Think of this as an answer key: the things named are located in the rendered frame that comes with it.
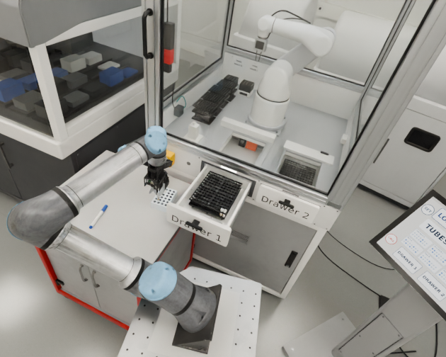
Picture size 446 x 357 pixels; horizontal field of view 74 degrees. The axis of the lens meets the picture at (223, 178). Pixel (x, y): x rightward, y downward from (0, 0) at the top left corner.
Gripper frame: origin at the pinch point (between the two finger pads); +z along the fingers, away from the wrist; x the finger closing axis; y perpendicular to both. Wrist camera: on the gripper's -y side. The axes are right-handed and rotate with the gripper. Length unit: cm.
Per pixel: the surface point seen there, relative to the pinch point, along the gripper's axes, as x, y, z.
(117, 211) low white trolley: -16.3, 10.0, 10.3
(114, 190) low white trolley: -24.3, -1.1, 10.3
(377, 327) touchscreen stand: 115, 10, 34
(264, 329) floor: 72, 5, 86
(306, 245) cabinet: 76, -16, 24
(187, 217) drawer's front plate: 18.1, 12.0, -3.8
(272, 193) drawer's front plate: 50, -16, -5
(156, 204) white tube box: -0.5, 2.1, 6.6
